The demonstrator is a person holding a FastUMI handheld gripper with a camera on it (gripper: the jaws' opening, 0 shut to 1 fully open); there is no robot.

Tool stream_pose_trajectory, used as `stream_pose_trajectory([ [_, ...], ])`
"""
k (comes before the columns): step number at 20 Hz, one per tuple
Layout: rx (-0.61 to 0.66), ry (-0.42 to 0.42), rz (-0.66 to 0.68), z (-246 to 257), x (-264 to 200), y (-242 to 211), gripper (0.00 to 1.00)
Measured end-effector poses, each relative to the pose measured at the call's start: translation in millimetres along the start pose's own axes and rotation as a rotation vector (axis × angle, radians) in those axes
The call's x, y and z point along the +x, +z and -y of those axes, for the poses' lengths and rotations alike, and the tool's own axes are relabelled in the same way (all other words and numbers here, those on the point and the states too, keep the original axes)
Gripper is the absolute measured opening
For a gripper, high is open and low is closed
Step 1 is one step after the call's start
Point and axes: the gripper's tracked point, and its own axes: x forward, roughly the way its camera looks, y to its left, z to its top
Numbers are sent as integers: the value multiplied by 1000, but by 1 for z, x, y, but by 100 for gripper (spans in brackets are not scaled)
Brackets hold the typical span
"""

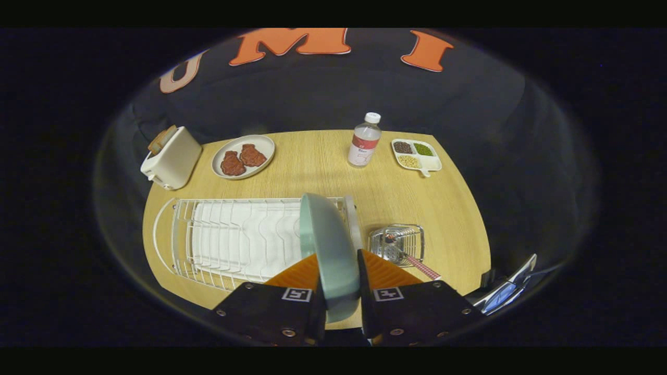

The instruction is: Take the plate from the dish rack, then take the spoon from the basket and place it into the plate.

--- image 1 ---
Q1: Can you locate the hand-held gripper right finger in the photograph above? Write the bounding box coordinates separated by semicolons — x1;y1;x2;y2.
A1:
356;249;486;347

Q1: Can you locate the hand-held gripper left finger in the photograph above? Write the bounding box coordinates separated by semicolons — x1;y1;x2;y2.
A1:
211;254;328;347

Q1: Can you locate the spoon with pink handle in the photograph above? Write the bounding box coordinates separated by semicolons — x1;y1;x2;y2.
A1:
384;233;442;281

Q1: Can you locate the silver wire basket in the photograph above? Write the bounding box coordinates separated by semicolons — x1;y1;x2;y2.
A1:
368;224;425;267

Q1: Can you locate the pale green plate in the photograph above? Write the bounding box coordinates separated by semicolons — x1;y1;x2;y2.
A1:
299;193;361;323

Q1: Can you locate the white wire dish rack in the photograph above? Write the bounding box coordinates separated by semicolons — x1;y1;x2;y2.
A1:
153;195;364;292

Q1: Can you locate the beige round plate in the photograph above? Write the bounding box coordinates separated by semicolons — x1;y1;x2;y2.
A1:
211;134;276;180

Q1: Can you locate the white drip tray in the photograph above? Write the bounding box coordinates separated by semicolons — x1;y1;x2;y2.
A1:
192;202;304;282

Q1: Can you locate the white divided tray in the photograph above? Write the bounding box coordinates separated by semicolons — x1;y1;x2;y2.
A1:
391;138;442;178

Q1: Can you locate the red-brown meat piece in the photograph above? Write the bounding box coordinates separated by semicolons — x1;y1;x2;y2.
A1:
239;144;267;168
220;151;246;177

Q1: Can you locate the clear bottle with red label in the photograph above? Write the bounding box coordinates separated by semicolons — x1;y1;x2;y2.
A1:
348;112;382;168

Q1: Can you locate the cream toaster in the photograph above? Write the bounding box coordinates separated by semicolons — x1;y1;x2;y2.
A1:
140;126;203;191

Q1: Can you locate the brown toast slice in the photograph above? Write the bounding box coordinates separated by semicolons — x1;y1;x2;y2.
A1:
148;125;178;155

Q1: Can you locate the black backdrop cloth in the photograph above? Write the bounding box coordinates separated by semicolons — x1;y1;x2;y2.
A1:
96;28;597;313

